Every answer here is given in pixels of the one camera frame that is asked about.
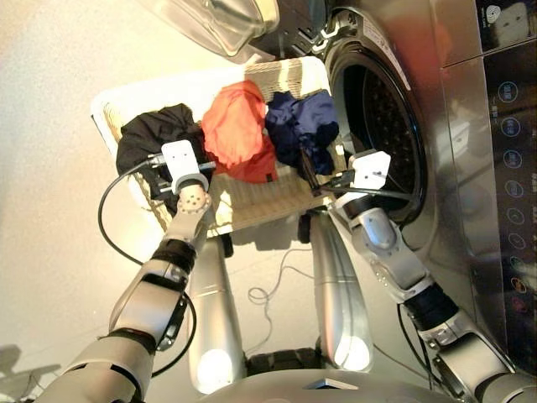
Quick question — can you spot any navy blue garment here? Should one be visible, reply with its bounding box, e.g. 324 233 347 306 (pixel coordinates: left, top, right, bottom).
263 90 340 176

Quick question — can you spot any black garment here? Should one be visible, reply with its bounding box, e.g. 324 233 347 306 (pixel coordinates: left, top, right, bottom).
116 102 206 215

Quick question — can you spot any red garment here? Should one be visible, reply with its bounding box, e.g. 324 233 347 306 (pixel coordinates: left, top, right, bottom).
201 79 279 185

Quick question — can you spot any pale woven basket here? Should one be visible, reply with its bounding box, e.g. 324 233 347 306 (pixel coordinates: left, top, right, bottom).
90 56 349 238

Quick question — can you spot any grey washing machine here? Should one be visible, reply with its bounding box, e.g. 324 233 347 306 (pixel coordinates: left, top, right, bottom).
251 0 537 379

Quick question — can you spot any silver robot leg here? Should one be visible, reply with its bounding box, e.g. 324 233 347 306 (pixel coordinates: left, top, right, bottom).
310 212 374 374
186 238 248 395

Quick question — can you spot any white washer warning sticker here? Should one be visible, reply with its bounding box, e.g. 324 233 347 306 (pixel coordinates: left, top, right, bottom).
362 20 412 89

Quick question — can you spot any round glass washer door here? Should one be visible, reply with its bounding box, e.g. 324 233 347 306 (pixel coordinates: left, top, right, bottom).
140 0 281 64

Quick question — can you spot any black washer control panel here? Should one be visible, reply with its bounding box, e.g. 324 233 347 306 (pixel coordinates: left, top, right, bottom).
476 0 537 370

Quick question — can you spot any silver robot torso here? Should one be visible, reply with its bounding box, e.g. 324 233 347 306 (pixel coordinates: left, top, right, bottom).
196 348 458 403

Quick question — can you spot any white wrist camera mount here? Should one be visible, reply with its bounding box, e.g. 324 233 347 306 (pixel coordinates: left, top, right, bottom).
161 140 210 194
347 150 392 190

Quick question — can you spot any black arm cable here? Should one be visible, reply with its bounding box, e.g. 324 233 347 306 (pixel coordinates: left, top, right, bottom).
97 153 198 379
322 170 446 391

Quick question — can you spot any thin grey floor cable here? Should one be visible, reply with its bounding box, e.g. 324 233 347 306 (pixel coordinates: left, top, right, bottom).
247 247 320 353

